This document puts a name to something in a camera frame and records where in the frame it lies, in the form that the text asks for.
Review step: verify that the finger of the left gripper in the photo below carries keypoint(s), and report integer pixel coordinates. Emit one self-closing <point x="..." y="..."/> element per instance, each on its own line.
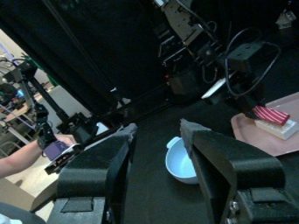
<point x="245" y="108"/>
<point x="259" y="105"/>

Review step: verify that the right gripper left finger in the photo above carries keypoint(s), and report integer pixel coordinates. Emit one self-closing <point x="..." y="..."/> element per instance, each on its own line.
<point x="94" y="175"/>

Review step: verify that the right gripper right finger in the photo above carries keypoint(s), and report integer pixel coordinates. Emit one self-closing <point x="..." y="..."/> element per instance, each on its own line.
<point x="241" y="175"/>

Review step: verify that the red striped salmon toy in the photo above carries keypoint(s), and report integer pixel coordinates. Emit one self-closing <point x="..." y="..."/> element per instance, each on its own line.
<point x="273" y="115"/>

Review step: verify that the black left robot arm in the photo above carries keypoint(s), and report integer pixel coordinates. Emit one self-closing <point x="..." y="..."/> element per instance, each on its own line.
<point x="183" y="20"/>

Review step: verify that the person's bare forearm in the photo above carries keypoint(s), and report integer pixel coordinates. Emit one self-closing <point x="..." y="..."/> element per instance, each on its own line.
<point x="23" y="160"/>

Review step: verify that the white rice block toy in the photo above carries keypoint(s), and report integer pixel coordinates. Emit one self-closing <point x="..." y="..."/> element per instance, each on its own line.
<point x="281" y="129"/>

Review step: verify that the person's hand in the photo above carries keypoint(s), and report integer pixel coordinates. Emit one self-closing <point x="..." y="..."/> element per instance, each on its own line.
<point x="67" y="140"/>

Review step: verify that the black white handheld device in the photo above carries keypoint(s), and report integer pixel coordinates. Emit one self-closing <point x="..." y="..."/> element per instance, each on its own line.
<point x="65" y="160"/>

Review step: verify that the pink plastic tray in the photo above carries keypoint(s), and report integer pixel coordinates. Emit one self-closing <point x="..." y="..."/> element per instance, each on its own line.
<point x="257" y="140"/>

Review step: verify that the purple handheld block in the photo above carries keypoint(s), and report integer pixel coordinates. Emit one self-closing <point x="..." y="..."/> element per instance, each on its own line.
<point x="57" y="150"/>

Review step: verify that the beige desk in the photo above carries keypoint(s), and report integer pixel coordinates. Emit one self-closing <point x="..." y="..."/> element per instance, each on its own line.
<point x="23" y="189"/>

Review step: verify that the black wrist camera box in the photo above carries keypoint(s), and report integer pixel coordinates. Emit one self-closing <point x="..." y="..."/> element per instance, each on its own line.
<point x="246" y="57"/>

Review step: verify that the metal frame corner bracket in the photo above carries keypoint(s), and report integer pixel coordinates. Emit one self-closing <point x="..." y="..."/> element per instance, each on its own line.
<point x="286" y="20"/>

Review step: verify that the black frame upright post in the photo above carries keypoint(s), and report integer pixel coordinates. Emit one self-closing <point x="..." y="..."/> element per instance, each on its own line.
<point x="82" y="49"/>

